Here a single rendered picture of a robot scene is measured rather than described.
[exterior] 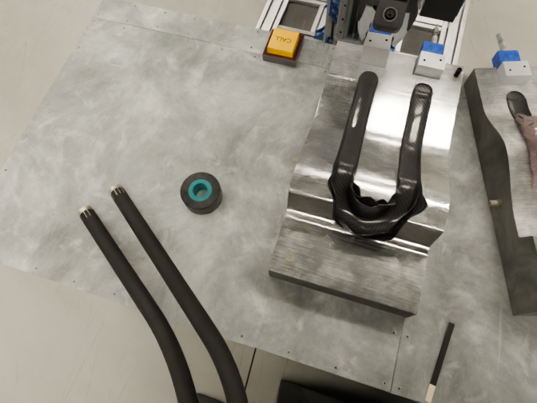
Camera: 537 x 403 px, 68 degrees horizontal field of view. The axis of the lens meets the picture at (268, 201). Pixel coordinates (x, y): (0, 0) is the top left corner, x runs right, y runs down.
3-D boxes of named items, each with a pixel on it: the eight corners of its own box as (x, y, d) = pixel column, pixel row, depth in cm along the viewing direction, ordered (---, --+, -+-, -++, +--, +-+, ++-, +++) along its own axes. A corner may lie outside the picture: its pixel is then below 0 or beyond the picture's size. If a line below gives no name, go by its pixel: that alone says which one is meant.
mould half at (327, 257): (332, 69, 92) (340, 23, 79) (447, 93, 88) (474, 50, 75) (268, 276, 75) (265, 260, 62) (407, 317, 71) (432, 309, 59)
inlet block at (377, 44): (372, 17, 86) (376, -5, 81) (395, 20, 85) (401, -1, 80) (359, 64, 81) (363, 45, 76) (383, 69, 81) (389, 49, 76)
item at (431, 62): (420, 34, 86) (428, 14, 81) (443, 38, 86) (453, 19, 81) (409, 81, 82) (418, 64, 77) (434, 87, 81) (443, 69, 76)
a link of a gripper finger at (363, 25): (368, 22, 81) (389, -14, 72) (362, 44, 79) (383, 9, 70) (354, 16, 81) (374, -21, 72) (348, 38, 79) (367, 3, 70)
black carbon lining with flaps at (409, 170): (357, 75, 82) (366, 41, 73) (435, 93, 80) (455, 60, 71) (315, 229, 71) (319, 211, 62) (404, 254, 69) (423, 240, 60)
